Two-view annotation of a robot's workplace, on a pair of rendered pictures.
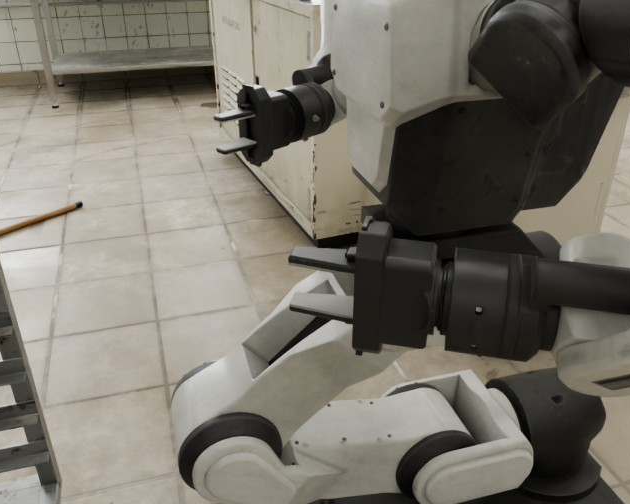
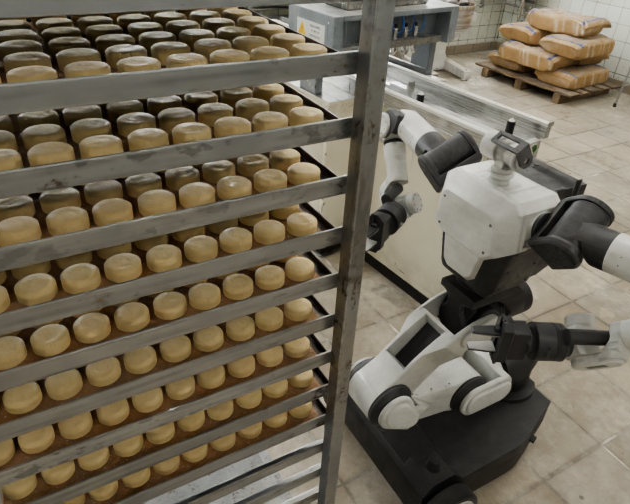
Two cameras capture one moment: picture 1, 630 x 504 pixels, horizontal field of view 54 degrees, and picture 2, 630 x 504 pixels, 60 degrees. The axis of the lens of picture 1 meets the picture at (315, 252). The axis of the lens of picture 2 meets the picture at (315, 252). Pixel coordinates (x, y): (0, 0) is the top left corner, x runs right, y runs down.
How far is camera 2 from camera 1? 88 cm
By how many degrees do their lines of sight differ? 14
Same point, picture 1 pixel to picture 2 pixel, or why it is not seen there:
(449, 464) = (478, 393)
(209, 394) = (378, 377)
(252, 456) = (407, 404)
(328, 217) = not seen: hidden behind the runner
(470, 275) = (544, 335)
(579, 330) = (581, 351)
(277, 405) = (411, 378)
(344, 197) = (339, 219)
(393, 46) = (494, 234)
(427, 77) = (508, 246)
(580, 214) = not seen: hidden behind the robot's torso
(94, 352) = not seen: hidden behind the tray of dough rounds
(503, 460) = (500, 387)
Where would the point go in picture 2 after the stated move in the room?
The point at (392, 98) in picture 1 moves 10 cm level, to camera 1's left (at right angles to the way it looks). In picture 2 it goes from (490, 253) to (452, 256)
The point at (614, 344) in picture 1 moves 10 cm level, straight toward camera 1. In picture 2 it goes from (595, 357) to (600, 390)
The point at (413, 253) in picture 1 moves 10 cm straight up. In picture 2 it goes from (522, 327) to (534, 292)
